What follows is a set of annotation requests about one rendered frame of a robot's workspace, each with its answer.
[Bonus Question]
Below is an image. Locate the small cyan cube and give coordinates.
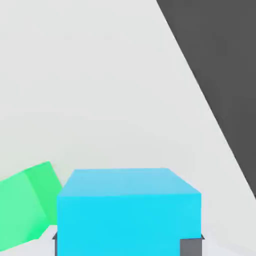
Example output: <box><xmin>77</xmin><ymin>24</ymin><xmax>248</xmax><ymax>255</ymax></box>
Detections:
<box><xmin>56</xmin><ymin>167</ymin><xmax>202</xmax><ymax>256</ymax></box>

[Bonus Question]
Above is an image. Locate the small green cube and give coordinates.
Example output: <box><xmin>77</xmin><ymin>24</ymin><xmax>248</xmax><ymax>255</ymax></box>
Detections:
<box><xmin>0</xmin><ymin>160</ymin><xmax>63</xmax><ymax>252</ymax></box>

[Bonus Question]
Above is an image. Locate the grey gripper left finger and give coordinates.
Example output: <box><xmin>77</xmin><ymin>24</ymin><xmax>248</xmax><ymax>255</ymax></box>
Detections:
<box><xmin>51</xmin><ymin>231</ymin><xmax>58</xmax><ymax>256</ymax></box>

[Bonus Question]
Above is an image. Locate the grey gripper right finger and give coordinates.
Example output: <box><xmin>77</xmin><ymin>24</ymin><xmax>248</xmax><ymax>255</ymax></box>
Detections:
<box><xmin>179</xmin><ymin>233</ymin><xmax>206</xmax><ymax>256</ymax></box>

